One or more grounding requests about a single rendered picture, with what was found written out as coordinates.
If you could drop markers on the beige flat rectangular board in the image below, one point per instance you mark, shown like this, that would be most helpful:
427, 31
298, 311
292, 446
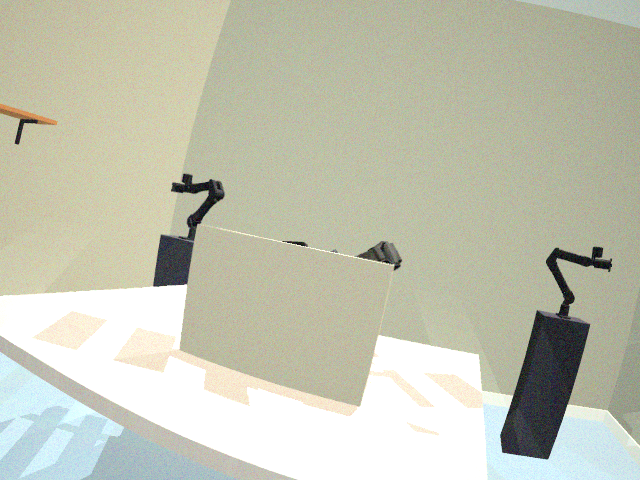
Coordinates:
295, 316

